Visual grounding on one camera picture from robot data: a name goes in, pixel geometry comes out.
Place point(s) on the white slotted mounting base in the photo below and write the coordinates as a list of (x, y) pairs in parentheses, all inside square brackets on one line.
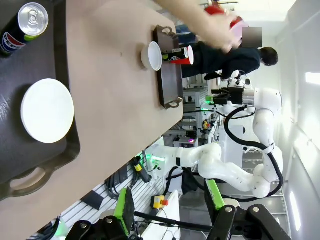
[(150, 190)]

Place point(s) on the person's right hand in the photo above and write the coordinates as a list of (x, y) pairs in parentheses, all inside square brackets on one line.
[(217, 32)]

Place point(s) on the black handheld enabling switch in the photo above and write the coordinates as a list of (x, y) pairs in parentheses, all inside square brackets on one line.
[(142, 170)]

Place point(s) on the brown plastic tray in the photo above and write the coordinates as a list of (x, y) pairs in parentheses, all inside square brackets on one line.
[(170, 85), (10, 140)]

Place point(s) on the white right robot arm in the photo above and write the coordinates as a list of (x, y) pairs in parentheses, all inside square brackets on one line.
[(225, 170)]

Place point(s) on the black horizontal rod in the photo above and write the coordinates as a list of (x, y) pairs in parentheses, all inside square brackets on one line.
[(175, 221)]

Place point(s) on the aluminium frame shelving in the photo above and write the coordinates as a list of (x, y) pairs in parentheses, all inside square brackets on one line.
[(195, 100)]

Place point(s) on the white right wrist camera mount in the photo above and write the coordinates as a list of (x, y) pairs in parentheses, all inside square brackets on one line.
[(240, 83)]

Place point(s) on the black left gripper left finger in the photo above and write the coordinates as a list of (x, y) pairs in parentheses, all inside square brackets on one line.
[(125, 212)]

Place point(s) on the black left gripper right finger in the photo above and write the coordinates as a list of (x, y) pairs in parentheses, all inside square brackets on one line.
[(237, 222)]

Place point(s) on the person's right forearm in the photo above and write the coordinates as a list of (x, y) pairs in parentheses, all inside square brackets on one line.
[(180, 12)]

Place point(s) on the black Pepsi can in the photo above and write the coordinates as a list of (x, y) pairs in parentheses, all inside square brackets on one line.
[(32, 20), (175, 53)]

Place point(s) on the large white bowl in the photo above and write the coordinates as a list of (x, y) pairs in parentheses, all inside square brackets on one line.
[(47, 110)]

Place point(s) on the yellow emergency stop box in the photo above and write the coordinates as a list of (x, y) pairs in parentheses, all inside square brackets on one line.
[(158, 202)]

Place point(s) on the person with blurred face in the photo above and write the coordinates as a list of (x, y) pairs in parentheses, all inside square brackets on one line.
[(252, 37)]

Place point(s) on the white cabinet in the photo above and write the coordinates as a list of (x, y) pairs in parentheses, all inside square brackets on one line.
[(232, 150)]

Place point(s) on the person in black shirt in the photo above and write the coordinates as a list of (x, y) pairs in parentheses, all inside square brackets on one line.
[(225, 61)]

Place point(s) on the small white bowl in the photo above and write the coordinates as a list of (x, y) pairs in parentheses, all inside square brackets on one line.
[(153, 56)]

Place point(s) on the red plastic cup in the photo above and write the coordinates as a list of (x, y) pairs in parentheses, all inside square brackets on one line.
[(236, 23), (190, 55)]

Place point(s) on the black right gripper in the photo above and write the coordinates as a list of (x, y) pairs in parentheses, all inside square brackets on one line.
[(236, 96)]

